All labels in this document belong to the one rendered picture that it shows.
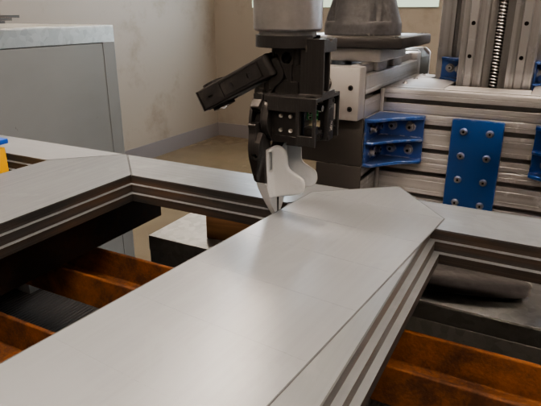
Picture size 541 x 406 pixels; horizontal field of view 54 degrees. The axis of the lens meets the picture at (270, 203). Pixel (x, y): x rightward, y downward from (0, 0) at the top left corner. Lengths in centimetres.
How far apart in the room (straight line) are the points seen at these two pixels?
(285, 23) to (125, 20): 345
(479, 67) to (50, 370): 94
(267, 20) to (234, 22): 418
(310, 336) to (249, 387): 7
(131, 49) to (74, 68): 269
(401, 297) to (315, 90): 23
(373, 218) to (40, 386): 40
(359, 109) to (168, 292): 55
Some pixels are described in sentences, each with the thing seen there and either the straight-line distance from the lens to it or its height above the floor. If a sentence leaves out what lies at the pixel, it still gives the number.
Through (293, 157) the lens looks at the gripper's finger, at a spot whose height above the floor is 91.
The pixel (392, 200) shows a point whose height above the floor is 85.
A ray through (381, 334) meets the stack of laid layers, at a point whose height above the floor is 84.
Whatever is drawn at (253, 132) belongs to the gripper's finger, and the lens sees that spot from 59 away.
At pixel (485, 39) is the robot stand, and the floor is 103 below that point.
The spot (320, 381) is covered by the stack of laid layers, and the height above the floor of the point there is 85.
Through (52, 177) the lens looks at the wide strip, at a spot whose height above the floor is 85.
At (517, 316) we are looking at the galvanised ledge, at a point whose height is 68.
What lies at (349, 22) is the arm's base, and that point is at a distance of 104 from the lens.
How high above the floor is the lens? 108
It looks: 20 degrees down
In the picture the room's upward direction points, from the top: straight up
